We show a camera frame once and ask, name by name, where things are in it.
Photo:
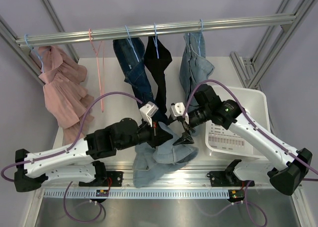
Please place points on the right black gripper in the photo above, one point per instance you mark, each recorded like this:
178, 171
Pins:
185, 139

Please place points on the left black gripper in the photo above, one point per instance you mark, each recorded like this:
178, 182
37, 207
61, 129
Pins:
158, 136

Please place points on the light blue denim skirt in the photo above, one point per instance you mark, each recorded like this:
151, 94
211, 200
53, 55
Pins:
150, 164

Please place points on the pink wire hanger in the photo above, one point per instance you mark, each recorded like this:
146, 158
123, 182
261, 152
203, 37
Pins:
100, 67

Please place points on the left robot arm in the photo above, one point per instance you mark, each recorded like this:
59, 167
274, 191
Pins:
82, 162

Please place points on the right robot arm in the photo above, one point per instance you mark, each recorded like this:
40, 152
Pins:
288, 165

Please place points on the dark blue denim skirt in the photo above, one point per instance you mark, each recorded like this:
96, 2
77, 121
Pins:
136, 73

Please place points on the blue hanger of pale denim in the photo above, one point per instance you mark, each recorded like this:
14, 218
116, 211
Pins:
197, 42

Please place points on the blue hanger of pink dress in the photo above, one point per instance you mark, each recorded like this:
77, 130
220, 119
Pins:
39, 56

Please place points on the white plastic basket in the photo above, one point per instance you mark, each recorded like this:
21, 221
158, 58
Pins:
237, 142

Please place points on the pale blue denim garment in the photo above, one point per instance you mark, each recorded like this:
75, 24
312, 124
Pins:
193, 70

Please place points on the black garment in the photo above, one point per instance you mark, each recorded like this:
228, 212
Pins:
157, 68

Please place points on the pink ruffled dress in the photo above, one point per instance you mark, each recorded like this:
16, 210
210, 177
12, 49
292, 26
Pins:
65, 98

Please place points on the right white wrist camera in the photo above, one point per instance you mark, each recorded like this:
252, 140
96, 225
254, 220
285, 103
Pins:
178, 112

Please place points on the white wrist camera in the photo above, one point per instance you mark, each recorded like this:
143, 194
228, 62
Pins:
147, 111
178, 112

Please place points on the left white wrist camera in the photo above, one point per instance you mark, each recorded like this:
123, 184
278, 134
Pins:
147, 111

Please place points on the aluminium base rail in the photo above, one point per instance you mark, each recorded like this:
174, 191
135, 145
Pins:
192, 175

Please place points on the aluminium frame right post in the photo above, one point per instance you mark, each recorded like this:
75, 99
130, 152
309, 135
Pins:
252, 70

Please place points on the aluminium frame post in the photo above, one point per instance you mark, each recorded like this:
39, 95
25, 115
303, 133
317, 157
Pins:
252, 70
19, 47

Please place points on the light blue wire hanger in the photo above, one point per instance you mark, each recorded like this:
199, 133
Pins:
131, 43

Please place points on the white slotted cable duct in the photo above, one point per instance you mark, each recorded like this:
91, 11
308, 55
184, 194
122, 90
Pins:
138, 194

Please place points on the aluminium hanging rail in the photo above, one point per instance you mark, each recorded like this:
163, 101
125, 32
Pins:
162, 29

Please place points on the aluminium frame left post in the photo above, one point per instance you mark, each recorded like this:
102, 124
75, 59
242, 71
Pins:
19, 47

